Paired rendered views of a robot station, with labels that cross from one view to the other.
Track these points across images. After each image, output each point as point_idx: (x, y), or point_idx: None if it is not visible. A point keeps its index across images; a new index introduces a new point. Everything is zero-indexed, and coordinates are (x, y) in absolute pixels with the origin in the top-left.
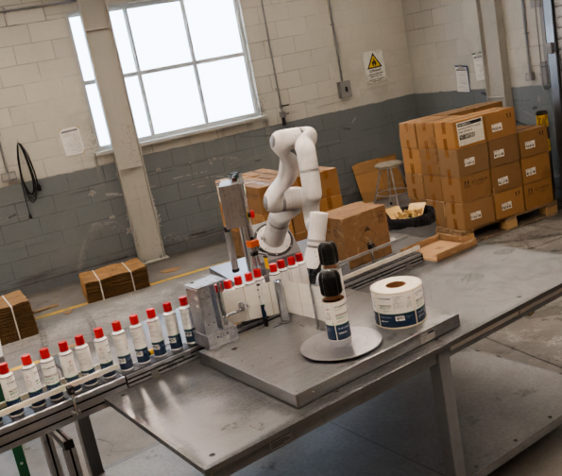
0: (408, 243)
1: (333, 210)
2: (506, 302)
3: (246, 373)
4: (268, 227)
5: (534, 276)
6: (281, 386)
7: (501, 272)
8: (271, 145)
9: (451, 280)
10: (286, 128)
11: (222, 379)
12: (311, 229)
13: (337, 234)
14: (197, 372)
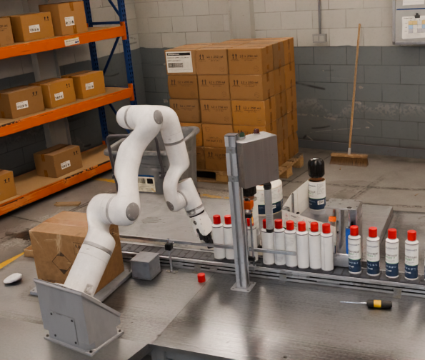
0: (22, 271)
1: (63, 232)
2: (206, 201)
3: (382, 229)
4: (106, 261)
5: (153, 203)
6: (388, 212)
7: (141, 213)
8: (159, 122)
9: (158, 225)
10: (142, 105)
11: (384, 251)
12: (198, 195)
13: (113, 237)
14: (385, 266)
